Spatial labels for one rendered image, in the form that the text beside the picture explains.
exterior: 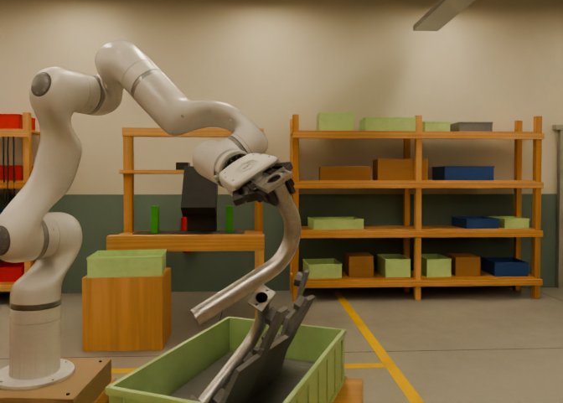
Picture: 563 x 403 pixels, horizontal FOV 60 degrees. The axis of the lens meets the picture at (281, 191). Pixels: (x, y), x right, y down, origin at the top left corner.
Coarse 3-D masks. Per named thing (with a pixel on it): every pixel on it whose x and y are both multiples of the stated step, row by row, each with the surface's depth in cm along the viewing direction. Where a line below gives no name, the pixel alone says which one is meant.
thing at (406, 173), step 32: (320, 128) 576; (352, 128) 576; (384, 128) 580; (416, 128) 577; (448, 128) 582; (480, 128) 587; (384, 160) 585; (416, 160) 578; (416, 192) 579; (320, 224) 576; (352, 224) 581; (416, 224) 579; (480, 224) 587; (512, 224) 591; (352, 256) 584; (384, 256) 624; (416, 256) 580; (448, 256) 619; (416, 288) 581
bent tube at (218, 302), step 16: (272, 176) 84; (288, 176) 81; (288, 192) 83; (288, 208) 83; (288, 224) 85; (288, 240) 86; (272, 256) 87; (288, 256) 86; (256, 272) 84; (272, 272) 85; (240, 288) 82; (208, 304) 81; (224, 304) 81
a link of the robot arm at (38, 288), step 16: (48, 224) 124; (64, 224) 128; (64, 240) 128; (80, 240) 133; (48, 256) 127; (64, 256) 129; (32, 272) 127; (48, 272) 127; (64, 272) 128; (16, 288) 122; (32, 288) 122; (48, 288) 124; (16, 304) 122; (32, 304) 122; (48, 304) 124
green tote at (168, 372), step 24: (216, 336) 158; (240, 336) 165; (312, 336) 156; (336, 336) 154; (168, 360) 132; (192, 360) 144; (216, 360) 158; (312, 360) 157; (336, 360) 143; (120, 384) 114; (144, 384) 122; (168, 384) 133; (312, 384) 121; (336, 384) 144
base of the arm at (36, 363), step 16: (16, 320) 122; (32, 320) 122; (48, 320) 124; (16, 336) 122; (32, 336) 122; (48, 336) 124; (16, 352) 122; (32, 352) 122; (48, 352) 124; (16, 368) 122; (32, 368) 122; (48, 368) 124; (64, 368) 130; (0, 384) 119; (16, 384) 120; (32, 384) 120; (48, 384) 121
